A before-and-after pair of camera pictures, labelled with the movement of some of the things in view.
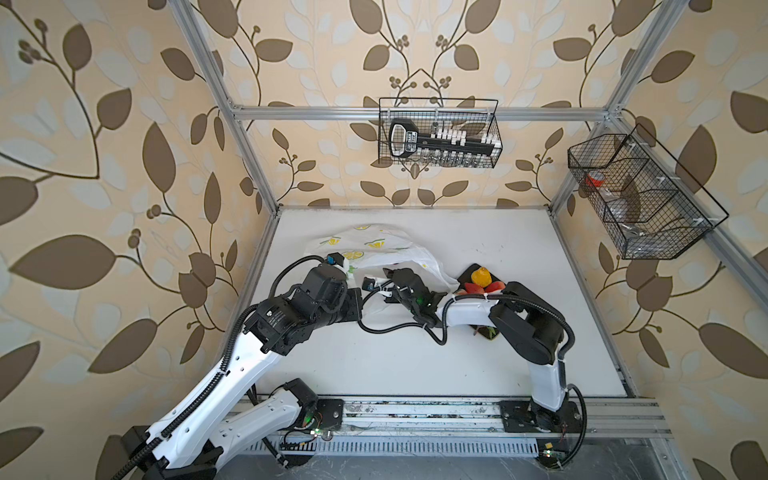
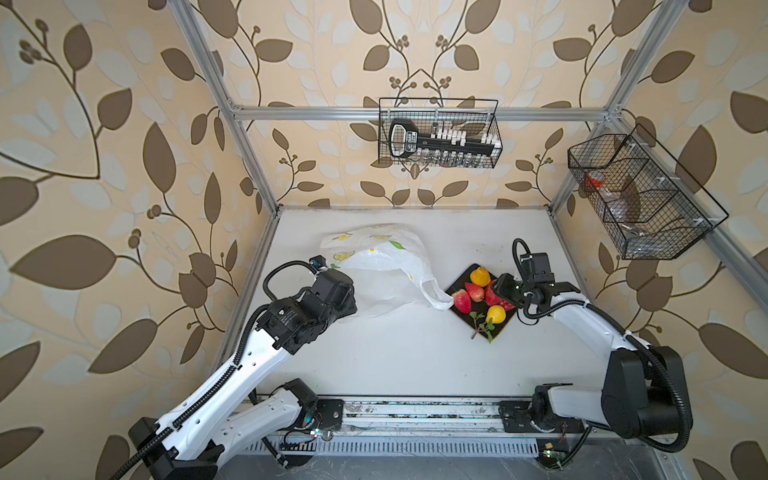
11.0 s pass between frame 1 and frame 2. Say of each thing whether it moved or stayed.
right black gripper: moved
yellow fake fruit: stayed
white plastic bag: moved
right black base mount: stayed
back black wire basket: stayed
